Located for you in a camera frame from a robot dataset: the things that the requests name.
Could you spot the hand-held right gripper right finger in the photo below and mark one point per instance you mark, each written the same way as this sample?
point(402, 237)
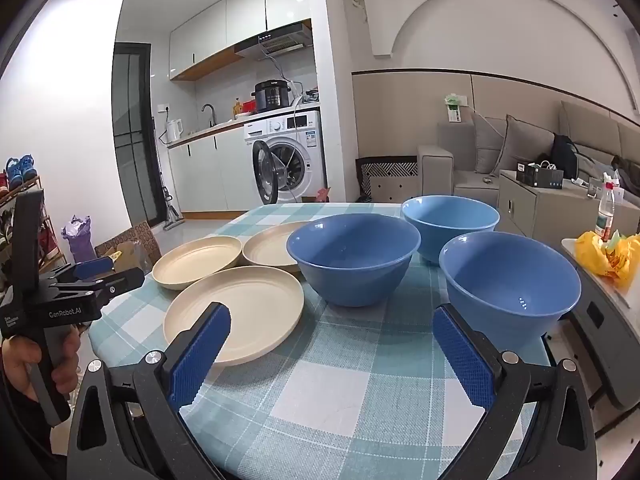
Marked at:
point(462, 360)

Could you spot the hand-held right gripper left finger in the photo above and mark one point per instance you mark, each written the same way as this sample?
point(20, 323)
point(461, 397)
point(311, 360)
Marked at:
point(200, 355)

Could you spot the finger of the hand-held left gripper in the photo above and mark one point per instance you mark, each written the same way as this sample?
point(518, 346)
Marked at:
point(115, 284)
point(92, 268)

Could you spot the cream plate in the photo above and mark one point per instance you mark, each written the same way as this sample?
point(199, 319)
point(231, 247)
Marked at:
point(195, 262)
point(267, 250)
point(250, 310)

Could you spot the blue bowl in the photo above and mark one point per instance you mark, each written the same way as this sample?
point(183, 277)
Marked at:
point(350, 270)
point(505, 280)
point(450, 220)

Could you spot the person's left forearm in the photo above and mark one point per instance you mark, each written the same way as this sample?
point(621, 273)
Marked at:
point(20, 435)

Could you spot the person's left hand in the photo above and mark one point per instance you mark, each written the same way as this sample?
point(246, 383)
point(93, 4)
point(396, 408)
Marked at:
point(17, 360)

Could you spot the purple plastic bag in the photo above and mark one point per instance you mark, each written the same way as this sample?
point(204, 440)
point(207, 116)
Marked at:
point(80, 240)

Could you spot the wooden shoe rack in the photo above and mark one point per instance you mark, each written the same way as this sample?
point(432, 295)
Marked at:
point(47, 220)

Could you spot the patterned cardboard box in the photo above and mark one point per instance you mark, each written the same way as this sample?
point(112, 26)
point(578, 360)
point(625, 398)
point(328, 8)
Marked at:
point(145, 240)

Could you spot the mop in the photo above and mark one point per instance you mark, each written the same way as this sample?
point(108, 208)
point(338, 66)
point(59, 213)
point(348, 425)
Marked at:
point(170, 215)

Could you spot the teal checked tablecloth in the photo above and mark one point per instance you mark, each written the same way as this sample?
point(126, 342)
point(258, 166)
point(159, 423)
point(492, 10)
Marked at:
point(350, 360)

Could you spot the dark glass door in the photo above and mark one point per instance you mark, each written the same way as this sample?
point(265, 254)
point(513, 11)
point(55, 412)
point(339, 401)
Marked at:
point(132, 135)

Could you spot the white lower kitchen cabinets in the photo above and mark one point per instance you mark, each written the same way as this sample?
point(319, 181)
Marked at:
point(210, 175)

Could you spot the white kitchen cabinets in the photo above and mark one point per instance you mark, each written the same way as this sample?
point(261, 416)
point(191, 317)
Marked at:
point(210, 30)
point(210, 175)

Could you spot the grey coffee table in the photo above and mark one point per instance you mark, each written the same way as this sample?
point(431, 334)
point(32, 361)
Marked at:
point(610, 340)

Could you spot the white electric kettle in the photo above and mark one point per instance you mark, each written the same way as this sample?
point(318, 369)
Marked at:
point(173, 131)

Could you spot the yellow plastic bag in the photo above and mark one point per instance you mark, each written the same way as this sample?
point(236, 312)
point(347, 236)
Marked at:
point(590, 255)

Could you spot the grey side cabinet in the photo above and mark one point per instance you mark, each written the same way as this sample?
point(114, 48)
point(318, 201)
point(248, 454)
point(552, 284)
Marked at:
point(545, 210)

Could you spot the grey sofa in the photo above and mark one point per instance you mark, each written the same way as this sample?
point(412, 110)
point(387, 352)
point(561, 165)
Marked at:
point(440, 170)

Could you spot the green plastic bag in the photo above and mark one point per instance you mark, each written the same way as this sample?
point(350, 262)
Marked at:
point(616, 244)

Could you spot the white rug patterned border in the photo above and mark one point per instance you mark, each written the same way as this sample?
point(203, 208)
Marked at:
point(385, 180)

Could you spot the dark kitchen faucet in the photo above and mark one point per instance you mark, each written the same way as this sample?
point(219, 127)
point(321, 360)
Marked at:
point(212, 112)

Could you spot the black box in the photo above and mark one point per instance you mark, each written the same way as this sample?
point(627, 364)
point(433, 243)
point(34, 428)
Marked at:
point(540, 176)

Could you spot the red cardboard box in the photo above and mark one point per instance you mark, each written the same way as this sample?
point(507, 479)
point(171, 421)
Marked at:
point(323, 195)

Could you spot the clear bottle red cap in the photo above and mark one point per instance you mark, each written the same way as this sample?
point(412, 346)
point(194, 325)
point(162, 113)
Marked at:
point(605, 215)

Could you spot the yellow bottle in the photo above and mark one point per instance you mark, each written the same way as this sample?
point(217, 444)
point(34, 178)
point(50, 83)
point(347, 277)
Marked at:
point(237, 107)

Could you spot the grey cushion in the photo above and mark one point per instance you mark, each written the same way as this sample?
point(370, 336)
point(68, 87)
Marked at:
point(485, 145)
point(525, 145)

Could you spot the red container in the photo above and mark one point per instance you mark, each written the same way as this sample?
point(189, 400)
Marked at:
point(248, 106)

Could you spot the white washing machine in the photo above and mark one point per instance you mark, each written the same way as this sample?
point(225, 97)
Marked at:
point(300, 135)

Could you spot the black pressure cooker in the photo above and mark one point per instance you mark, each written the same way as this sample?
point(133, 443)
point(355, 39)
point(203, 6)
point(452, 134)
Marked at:
point(270, 96)

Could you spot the dark grey padded coat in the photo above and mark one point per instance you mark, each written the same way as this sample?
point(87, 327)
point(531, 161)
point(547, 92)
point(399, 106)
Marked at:
point(627, 170)

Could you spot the white upper kitchen cabinets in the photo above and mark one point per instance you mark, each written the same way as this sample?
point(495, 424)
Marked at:
point(210, 30)

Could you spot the steel range hood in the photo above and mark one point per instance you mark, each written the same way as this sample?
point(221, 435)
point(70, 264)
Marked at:
point(280, 42)

